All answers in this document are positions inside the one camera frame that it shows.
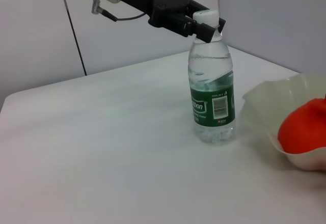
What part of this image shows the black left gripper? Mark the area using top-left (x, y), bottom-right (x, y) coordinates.
top-left (111, 0), bottom-right (226, 44)

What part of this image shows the clear green label water bottle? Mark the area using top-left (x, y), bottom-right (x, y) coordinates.
top-left (187, 9), bottom-right (236, 145)

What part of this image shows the orange red toy fruit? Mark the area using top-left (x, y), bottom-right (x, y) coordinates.
top-left (277, 98), bottom-right (326, 155)

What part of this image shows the pale green wavy fruit bowl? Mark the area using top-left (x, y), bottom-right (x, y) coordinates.
top-left (241, 72), bottom-right (326, 171)

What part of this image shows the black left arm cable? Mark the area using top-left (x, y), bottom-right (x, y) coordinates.
top-left (90, 0), bottom-right (149, 21)

